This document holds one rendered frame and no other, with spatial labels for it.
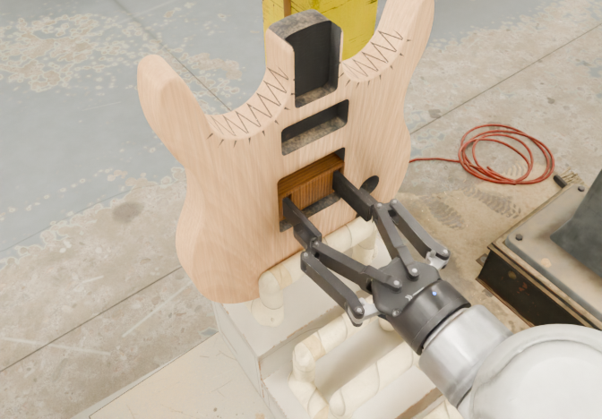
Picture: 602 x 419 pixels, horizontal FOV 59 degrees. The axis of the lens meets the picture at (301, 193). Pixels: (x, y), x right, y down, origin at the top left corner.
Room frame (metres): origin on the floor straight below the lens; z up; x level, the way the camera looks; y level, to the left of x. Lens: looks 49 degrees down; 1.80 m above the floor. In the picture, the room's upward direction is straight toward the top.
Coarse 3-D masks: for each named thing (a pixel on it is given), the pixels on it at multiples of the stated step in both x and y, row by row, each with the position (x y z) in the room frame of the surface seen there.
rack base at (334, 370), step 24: (360, 336) 0.39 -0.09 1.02; (384, 336) 0.39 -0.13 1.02; (336, 360) 0.35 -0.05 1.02; (360, 360) 0.35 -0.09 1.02; (264, 384) 0.31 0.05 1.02; (336, 384) 0.31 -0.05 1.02; (408, 384) 0.31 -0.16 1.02; (432, 384) 0.31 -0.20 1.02; (288, 408) 0.27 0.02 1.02; (360, 408) 0.27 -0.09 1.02; (384, 408) 0.27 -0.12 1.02; (408, 408) 0.27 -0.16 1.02
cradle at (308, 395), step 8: (288, 376) 0.31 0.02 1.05; (288, 384) 0.30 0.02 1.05; (296, 384) 0.29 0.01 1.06; (304, 384) 0.29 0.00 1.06; (312, 384) 0.30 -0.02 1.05; (296, 392) 0.29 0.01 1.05; (304, 392) 0.28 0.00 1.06; (312, 392) 0.28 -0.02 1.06; (320, 392) 0.29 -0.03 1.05; (304, 400) 0.27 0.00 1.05; (312, 400) 0.27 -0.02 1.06; (320, 400) 0.27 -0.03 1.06; (312, 408) 0.26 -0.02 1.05; (320, 408) 0.26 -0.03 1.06; (328, 408) 0.26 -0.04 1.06; (312, 416) 0.25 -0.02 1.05; (320, 416) 0.25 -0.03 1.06
